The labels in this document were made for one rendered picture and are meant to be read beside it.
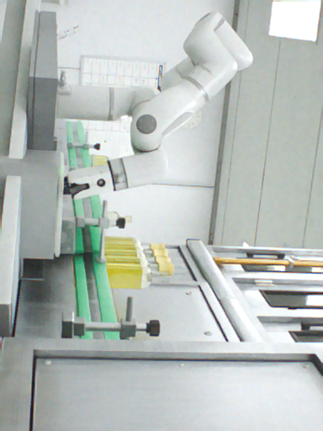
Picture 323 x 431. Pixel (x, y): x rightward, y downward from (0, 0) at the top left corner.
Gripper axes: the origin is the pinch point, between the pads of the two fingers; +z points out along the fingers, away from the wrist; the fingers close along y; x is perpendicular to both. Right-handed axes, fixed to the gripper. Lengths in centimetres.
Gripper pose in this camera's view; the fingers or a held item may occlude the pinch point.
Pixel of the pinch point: (47, 188)
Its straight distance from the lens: 169.8
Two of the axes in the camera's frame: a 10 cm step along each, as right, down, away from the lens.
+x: -1.7, -9.4, -3.1
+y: -1.5, -2.8, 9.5
